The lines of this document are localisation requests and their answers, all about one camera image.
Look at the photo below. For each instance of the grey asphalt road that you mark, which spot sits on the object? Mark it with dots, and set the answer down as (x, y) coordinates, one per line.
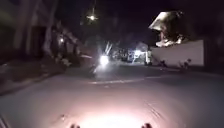
(126, 96)

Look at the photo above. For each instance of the lit tree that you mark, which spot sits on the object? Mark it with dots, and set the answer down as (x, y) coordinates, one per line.
(168, 26)

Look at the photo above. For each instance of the robot's own part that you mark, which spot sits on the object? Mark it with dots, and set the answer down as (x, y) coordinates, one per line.
(74, 126)
(146, 125)

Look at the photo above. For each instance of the tree trunk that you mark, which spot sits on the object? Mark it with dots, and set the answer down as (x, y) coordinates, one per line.
(48, 33)

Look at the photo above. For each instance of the white wall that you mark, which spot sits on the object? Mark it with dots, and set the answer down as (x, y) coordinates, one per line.
(176, 53)

